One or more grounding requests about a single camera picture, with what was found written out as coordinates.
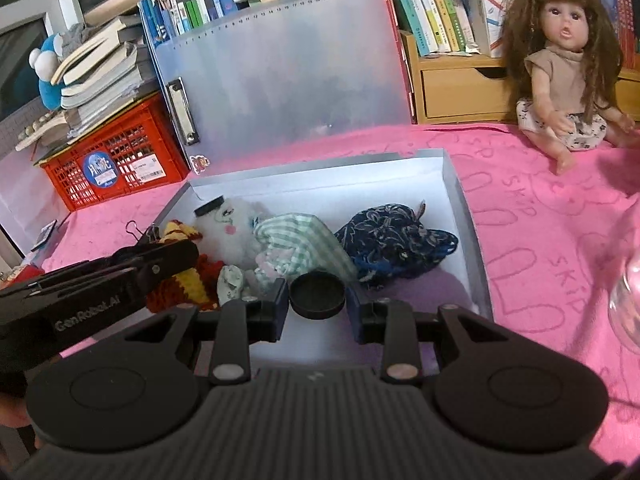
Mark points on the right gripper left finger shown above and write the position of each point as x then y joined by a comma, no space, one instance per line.
238,325

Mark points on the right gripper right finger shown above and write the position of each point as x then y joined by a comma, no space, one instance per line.
390,323

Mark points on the black binder clip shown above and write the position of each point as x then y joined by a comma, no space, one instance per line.
149,236

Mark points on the white fluffy scrunchie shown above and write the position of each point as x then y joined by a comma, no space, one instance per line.
228,233

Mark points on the green checked scrunchie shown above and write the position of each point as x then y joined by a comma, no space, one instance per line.
292,245

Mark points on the blue floral scrunchie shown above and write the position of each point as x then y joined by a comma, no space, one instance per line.
390,241

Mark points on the blue white plush left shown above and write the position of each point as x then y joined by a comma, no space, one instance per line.
45,61

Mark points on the left hand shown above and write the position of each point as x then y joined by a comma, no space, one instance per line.
14,415

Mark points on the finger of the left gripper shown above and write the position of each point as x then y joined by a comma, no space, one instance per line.
153,263

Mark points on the purple fluffy scrunchie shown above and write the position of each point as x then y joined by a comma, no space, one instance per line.
428,292

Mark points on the wooden drawer organizer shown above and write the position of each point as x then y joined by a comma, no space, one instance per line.
451,89

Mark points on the stack of books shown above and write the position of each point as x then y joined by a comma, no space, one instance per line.
102,58

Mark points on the white shallow box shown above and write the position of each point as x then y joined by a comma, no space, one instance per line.
366,200

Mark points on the red plastic crate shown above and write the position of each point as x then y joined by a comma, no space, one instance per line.
133,152

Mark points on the red knitted scrunchie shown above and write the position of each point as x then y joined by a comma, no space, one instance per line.
196,286

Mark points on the black round cap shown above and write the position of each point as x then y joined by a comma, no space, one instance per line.
317,295
210,206

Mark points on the translucent clipboard folder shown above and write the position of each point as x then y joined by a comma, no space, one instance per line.
282,73

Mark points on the long haired baby doll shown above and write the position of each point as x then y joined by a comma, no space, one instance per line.
564,59

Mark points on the clear glass cup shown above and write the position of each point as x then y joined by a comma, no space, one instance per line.
627,284

